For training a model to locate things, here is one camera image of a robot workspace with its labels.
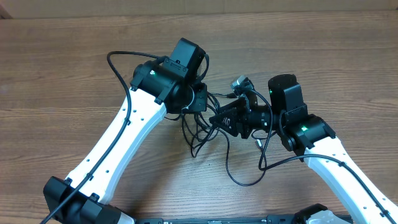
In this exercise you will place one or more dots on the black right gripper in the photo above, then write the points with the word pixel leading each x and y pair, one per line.
pixel 237 118

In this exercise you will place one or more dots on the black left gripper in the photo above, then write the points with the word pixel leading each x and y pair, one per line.
pixel 201 104

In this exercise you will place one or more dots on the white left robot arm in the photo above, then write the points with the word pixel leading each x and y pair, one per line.
pixel 162 85

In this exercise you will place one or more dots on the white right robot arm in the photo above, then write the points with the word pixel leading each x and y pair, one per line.
pixel 312 140

